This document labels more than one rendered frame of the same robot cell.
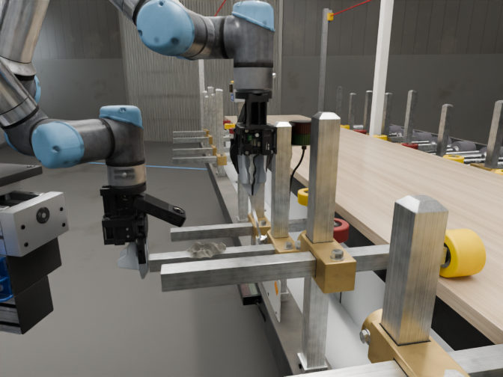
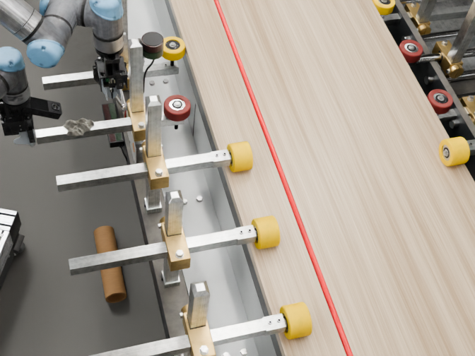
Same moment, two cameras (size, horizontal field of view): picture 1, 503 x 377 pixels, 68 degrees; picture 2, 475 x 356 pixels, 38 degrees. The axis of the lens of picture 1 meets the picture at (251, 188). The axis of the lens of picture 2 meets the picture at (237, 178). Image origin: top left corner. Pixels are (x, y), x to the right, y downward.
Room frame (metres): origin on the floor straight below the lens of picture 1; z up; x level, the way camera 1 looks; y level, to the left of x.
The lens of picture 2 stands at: (-0.56, -0.11, 2.44)
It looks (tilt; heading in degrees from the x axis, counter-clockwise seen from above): 54 degrees down; 348
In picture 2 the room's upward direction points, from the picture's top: 10 degrees clockwise
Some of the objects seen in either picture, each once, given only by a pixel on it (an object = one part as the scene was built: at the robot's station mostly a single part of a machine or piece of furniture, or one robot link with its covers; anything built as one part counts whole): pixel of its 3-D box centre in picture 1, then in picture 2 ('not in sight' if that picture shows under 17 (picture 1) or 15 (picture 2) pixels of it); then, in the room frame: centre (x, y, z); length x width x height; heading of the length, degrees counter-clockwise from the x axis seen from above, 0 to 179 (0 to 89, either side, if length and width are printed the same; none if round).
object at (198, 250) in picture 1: (206, 247); (78, 125); (0.76, 0.10, 0.87); 0.09 x 0.07 x 0.02; 101
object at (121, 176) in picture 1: (126, 174); (15, 92); (0.73, 0.25, 1.05); 0.08 x 0.08 x 0.05
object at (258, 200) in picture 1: (257, 191); (121, 42); (1.08, -0.02, 0.90); 0.03 x 0.03 x 0.48; 11
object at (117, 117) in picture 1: (121, 135); (8, 70); (0.73, 0.25, 1.12); 0.09 x 0.08 x 0.11; 146
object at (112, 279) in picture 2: not in sight; (109, 263); (0.76, 0.05, 0.04); 0.30 x 0.08 x 0.08; 11
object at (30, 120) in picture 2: (126, 212); (16, 111); (0.73, 0.26, 0.96); 0.09 x 0.08 x 0.12; 101
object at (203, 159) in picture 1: (213, 159); not in sight; (2.01, 0.21, 0.80); 0.43 x 0.03 x 0.04; 101
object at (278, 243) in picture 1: (282, 247); (138, 118); (0.81, -0.07, 0.85); 0.13 x 0.06 x 0.05; 11
